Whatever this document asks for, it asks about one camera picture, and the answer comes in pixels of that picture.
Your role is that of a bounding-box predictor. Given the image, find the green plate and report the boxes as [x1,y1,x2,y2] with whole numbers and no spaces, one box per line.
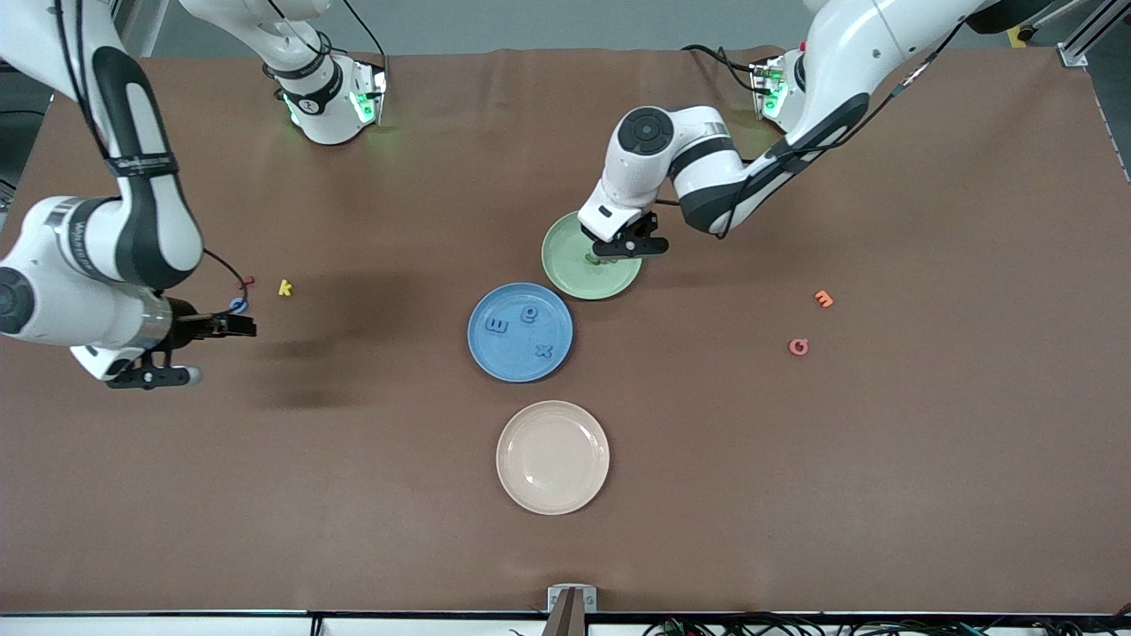
[541,210,643,301]

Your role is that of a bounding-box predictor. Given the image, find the blue plate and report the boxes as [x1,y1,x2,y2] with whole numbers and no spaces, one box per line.
[467,282,574,383]

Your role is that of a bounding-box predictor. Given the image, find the cream plate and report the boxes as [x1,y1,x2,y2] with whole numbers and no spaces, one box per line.
[496,400,611,516]

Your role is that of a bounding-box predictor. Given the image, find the brown table mat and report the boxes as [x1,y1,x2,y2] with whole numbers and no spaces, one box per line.
[0,46,1131,615]

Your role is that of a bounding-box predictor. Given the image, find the black left base cable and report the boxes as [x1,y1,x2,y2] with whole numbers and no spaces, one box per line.
[680,44,763,94]

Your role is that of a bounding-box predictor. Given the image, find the black base cable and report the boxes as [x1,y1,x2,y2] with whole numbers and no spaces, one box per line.
[680,44,763,94]
[338,0,387,58]

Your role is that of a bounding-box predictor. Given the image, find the black right base cable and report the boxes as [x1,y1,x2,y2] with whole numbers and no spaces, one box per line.
[338,0,387,58]

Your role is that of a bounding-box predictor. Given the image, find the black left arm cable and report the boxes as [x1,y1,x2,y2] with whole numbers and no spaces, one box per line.
[654,18,968,239]

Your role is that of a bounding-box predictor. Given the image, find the dark post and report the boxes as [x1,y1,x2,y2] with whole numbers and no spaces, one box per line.
[541,589,587,636]

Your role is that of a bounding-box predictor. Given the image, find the tangled floor cables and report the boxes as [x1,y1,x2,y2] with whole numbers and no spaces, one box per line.
[645,609,1131,636]

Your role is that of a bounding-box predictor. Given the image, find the aluminium frame profile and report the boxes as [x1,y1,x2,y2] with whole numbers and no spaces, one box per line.
[1056,0,1131,69]

